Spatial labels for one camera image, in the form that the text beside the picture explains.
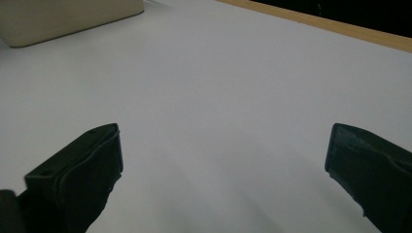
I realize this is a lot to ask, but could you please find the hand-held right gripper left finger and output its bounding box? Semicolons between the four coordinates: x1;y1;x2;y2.
23;122;124;233

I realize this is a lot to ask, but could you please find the white table cover sheet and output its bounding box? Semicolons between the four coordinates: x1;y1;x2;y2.
0;0;412;233

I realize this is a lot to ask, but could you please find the grey plastic tray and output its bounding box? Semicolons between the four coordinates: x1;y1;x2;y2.
0;0;145;49

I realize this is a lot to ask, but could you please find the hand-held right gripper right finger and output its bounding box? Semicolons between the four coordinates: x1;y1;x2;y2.
325;122;412;233

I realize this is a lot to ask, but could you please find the wooden table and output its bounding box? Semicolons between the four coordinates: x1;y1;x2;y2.
217;0;412;53

